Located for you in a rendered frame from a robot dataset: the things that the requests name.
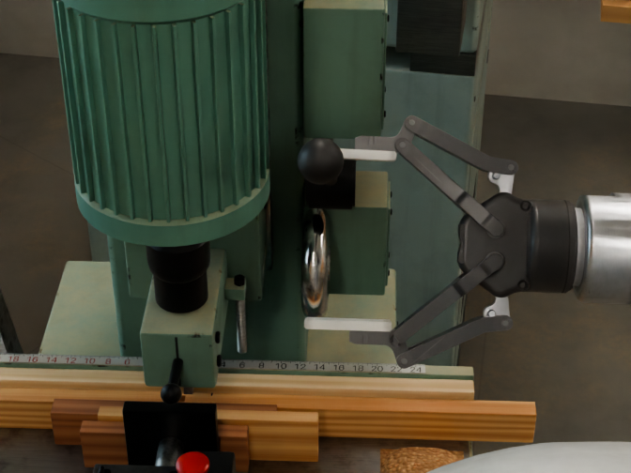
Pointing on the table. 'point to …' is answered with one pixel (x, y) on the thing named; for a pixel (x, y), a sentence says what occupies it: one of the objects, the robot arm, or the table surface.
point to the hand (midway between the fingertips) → (321, 238)
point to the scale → (219, 367)
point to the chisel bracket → (187, 334)
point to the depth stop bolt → (236, 290)
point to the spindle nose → (179, 276)
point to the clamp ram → (168, 431)
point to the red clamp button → (192, 463)
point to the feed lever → (327, 175)
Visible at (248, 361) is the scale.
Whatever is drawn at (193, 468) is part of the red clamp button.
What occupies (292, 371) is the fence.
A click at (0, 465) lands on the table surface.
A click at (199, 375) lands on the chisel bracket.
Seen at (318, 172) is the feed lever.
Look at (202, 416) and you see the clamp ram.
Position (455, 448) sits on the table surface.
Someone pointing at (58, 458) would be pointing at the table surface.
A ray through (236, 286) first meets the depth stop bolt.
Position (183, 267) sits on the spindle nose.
